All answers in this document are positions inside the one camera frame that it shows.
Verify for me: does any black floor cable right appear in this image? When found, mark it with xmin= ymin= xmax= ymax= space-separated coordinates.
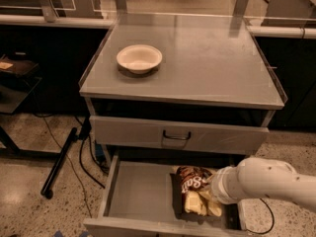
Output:
xmin=246 ymin=197 xmax=276 ymax=235

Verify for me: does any dark side table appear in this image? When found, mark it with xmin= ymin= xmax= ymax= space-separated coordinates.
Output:
xmin=0 ymin=54 xmax=40 ymax=159

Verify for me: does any black drawer handle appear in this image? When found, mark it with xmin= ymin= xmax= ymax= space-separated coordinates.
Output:
xmin=162 ymin=130 xmax=192 ymax=141

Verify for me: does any grey drawer cabinet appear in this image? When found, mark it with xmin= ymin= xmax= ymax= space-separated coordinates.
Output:
xmin=80 ymin=14 xmax=286 ymax=158

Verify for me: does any black floor stand leg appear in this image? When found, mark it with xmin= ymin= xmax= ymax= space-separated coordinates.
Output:
xmin=40 ymin=127 xmax=77 ymax=199

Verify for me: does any grey open middle drawer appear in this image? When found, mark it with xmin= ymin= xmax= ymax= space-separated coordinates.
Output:
xmin=84 ymin=151 xmax=247 ymax=237

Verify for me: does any white paper bowl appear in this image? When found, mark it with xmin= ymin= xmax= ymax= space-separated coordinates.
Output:
xmin=117 ymin=44 xmax=163 ymax=74

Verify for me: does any clear acrylic guard panel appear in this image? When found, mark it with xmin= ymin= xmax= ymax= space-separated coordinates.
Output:
xmin=0 ymin=0 xmax=304 ymax=21

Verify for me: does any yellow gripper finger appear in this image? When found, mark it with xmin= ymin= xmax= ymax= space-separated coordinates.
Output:
xmin=184 ymin=191 xmax=207 ymax=215
xmin=199 ymin=191 xmax=222 ymax=217

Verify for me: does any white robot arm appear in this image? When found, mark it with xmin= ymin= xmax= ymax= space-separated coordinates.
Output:
xmin=181 ymin=157 xmax=316 ymax=216

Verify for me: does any brown sea salt chip bag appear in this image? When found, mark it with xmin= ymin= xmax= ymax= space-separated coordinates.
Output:
xmin=173 ymin=165 xmax=223 ymax=217

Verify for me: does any black floor cable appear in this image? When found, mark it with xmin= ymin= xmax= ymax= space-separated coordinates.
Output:
xmin=246 ymin=197 xmax=276 ymax=235
xmin=33 ymin=112 xmax=110 ymax=219

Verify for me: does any grey top drawer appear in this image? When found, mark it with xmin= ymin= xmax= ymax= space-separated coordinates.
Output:
xmin=90 ymin=116 xmax=269 ymax=155

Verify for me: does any black floor cable left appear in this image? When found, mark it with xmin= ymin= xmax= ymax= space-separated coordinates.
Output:
xmin=33 ymin=112 xmax=110 ymax=219

